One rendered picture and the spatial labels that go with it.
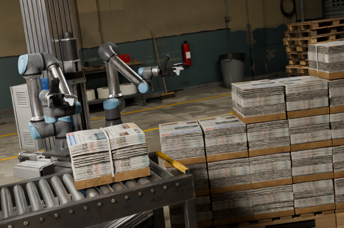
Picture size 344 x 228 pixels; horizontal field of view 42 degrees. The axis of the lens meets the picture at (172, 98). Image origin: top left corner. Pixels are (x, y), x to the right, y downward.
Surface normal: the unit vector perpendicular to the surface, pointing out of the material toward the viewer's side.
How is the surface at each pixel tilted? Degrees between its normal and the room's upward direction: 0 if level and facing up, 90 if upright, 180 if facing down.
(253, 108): 90
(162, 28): 90
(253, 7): 90
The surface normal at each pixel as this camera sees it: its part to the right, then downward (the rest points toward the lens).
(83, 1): 0.38, 0.11
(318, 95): 0.07, 0.15
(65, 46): -0.54, 0.19
